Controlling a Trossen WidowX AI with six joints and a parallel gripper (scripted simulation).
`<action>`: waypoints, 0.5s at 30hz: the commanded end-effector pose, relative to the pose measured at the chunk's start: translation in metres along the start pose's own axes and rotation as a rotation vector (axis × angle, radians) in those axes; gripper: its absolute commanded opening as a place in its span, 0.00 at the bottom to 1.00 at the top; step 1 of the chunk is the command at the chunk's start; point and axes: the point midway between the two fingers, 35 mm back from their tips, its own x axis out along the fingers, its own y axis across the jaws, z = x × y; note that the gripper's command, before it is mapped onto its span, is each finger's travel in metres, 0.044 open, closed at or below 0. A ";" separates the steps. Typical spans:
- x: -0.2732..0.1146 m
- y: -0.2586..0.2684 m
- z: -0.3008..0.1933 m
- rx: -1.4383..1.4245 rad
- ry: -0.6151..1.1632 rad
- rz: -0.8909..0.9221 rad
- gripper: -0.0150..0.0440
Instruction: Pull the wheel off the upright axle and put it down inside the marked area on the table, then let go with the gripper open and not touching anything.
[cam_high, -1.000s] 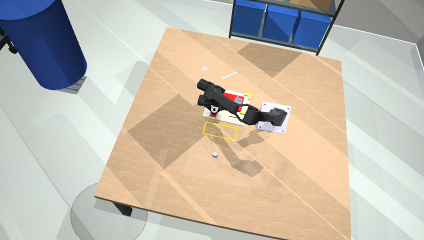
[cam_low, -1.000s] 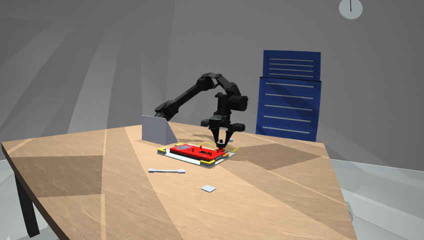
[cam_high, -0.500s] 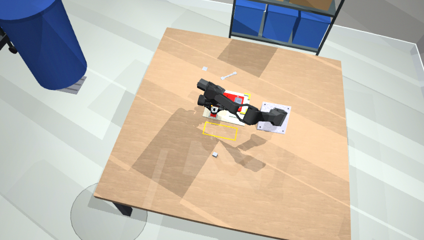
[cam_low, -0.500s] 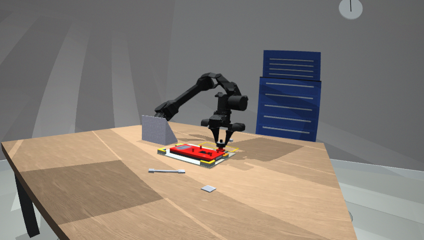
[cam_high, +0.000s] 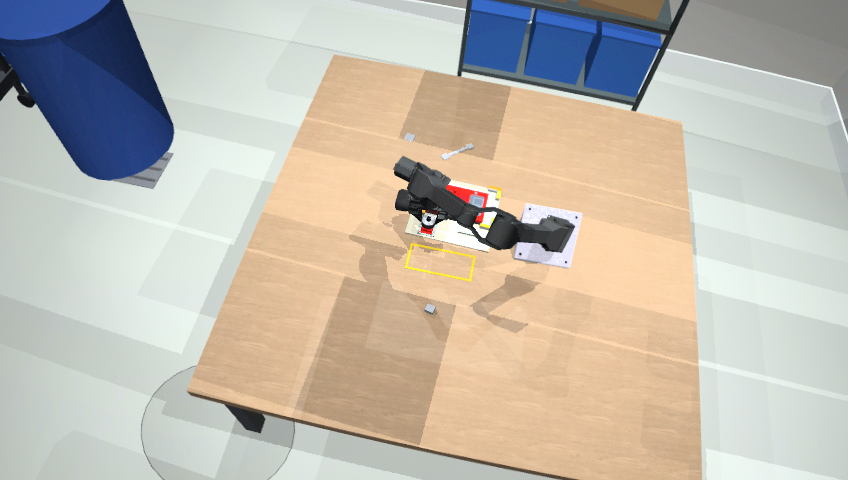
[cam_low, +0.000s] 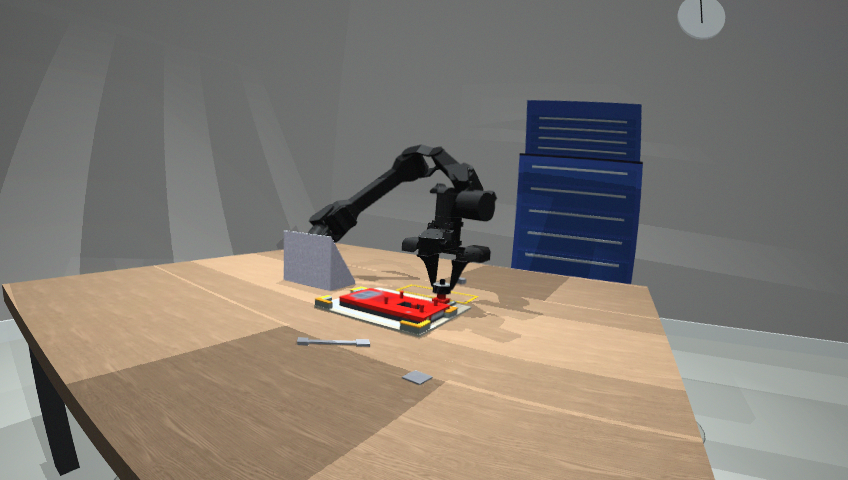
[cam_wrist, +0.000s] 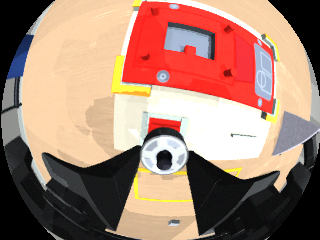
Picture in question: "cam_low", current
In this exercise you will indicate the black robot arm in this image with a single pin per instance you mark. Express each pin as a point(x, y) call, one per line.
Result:
point(466, 200)

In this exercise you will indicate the black and white wheel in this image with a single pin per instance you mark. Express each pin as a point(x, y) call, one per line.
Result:
point(441, 289)

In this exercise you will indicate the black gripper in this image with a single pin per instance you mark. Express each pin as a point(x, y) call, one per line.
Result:
point(473, 253)

